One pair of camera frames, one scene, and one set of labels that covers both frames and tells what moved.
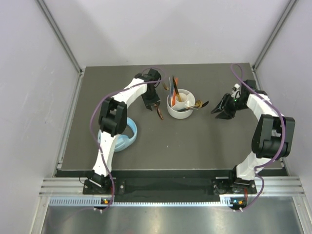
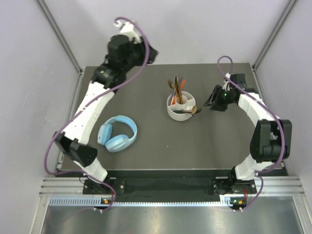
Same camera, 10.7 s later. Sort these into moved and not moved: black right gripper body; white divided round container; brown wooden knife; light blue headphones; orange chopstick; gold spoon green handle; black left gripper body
Moved: black right gripper body; orange chopstick; gold spoon green handle; brown wooden knife; black left gripper body
Not moved: white divided round container; light blue headphones
